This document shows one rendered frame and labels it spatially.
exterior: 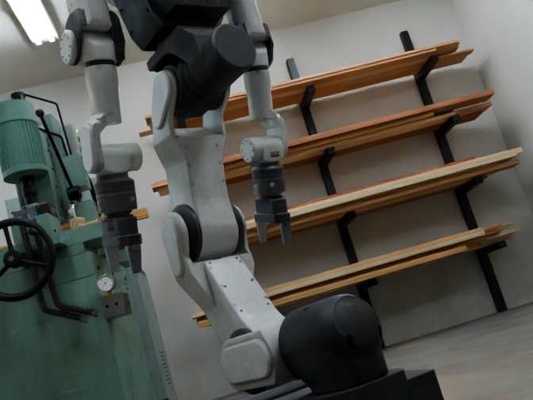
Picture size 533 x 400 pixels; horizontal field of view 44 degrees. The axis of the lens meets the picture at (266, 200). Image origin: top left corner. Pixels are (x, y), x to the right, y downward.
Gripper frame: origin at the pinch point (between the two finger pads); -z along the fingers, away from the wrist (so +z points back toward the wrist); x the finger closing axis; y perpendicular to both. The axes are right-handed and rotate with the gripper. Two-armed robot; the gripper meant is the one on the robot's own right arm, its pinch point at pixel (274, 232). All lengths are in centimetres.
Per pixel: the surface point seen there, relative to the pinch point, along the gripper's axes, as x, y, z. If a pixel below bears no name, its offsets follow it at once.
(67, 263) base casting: 96, 24, -13
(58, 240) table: 90, 28, -3
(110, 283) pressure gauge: 79, 15, -20
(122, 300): 78, 12, -27
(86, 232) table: 94, 16, -3
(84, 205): 128, 2, 5
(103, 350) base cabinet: 81, 20, -44
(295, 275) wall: 244, -202, -81
